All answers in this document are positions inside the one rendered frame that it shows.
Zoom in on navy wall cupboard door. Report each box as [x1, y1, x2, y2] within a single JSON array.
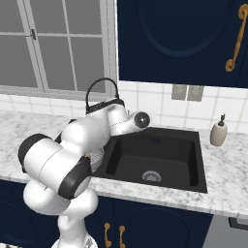
[[116, 0, 248, 89]]

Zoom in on beige soap dispenser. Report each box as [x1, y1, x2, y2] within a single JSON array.
[[209, 113, 229, 148]]

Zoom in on black curved sink faucet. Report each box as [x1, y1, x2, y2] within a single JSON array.
[[84, 77, 121, 114]]

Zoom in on gold base cupboard handle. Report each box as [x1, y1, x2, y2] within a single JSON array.
[[103, 222, 113, 248], [117, 225, 127, 248]]

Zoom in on grey framed window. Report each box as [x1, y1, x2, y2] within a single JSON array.
[[0, 0, 117, 102]]

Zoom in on dark window latch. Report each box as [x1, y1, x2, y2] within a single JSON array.
[[29, 28, 38, 42]]

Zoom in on black sink basin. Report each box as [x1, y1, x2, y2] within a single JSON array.
[[91, 126, 208, 194]]

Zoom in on white mesh colander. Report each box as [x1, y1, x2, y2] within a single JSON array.
[[86, 146, 107, 174]]

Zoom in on grey wall socket plate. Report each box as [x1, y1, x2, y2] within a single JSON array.
[[170, 84, 189, 102], [187, 84, 205, 103]]

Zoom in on gold wall cupboard handle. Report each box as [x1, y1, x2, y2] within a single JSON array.
[[225, 3, 248, 73]]

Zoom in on grey dishwasher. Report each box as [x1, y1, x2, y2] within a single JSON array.
[[201, 214, 248, 248]]

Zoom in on navy base cupboard door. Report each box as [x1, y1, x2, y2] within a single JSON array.
[[112, 197, 214, 248], [0, 178, 115, 248]]

